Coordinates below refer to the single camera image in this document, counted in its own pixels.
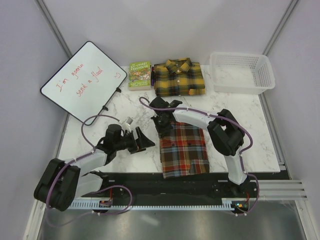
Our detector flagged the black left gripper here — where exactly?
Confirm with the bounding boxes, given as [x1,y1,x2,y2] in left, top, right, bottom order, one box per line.
[114,126,155,154]

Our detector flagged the red brown plaid shirt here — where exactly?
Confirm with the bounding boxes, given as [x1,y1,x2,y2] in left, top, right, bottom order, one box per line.
[159,122,210,179]

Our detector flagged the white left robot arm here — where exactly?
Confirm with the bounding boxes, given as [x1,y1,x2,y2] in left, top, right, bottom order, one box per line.
[33,124,155,212]

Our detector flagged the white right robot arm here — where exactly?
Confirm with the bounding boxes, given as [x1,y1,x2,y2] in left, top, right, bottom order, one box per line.
[149,96,250,197]

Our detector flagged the folded yellow plaid shirt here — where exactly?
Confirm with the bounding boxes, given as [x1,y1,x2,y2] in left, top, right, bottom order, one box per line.
[154,57,206,97]

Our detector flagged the green treehouse book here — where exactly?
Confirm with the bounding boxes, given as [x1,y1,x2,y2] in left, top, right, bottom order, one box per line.
[128,61,151,91]

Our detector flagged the white dry-erase board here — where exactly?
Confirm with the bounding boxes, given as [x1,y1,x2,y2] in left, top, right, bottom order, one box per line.
[40,41,127,126]

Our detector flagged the white plastic basket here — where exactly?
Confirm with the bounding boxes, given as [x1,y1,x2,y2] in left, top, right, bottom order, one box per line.
[209,52,276,95]

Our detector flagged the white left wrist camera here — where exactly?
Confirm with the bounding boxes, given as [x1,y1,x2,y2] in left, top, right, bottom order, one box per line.
[120,117,133,136]

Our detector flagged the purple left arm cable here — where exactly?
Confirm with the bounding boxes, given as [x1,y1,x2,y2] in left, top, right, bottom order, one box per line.
[44,115,133,228]

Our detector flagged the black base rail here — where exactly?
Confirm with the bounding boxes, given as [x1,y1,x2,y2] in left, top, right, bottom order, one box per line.
[86,172,258,206]

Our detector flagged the white slotted cable duct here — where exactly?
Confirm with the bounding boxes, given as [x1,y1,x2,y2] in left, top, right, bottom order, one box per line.
[67,198,235,211]

